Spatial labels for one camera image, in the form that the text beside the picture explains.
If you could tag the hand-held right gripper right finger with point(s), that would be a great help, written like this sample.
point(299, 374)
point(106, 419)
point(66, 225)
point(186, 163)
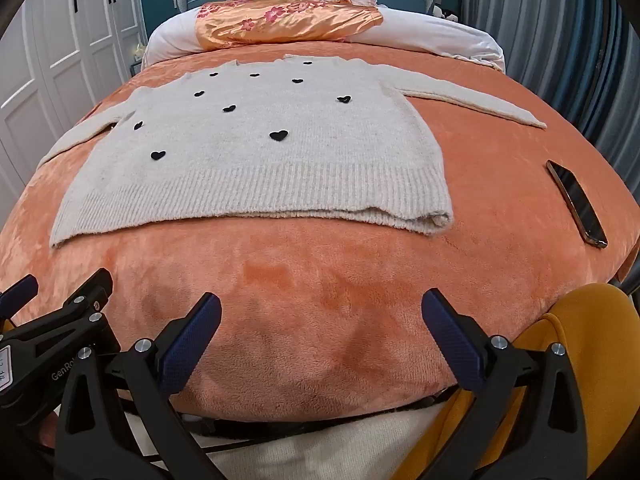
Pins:
point(452, 345)

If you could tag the black smartphone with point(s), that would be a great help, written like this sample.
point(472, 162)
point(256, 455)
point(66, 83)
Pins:
point(575, 200)

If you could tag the small bedside ornament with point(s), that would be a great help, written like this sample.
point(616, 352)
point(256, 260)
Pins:
point(138, 57)

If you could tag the golden floral satin pillow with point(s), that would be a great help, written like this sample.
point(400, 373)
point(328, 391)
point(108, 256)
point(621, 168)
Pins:
point(280, 25)

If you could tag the blue-grey curtain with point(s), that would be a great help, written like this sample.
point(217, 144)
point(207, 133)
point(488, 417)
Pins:
point(550, 35)

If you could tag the white knit cloth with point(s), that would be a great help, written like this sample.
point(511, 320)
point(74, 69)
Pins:
point(325, 455)

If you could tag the orange fleece blanket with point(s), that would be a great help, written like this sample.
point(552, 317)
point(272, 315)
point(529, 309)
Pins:
point(300, 285)

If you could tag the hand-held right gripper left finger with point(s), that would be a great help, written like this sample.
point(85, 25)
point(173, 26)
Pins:
point(192, 347)

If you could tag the white wardrobe doors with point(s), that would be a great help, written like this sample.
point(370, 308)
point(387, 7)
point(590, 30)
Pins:
point(50, 60)

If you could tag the small plush toy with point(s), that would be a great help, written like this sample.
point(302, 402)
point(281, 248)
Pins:
point(445, 12)

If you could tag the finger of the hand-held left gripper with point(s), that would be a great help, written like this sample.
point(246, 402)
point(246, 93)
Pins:
point(20, 292)
point(95, 290)

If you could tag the beige sweater with black hearts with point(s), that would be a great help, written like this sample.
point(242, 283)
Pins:
point(250, 170)

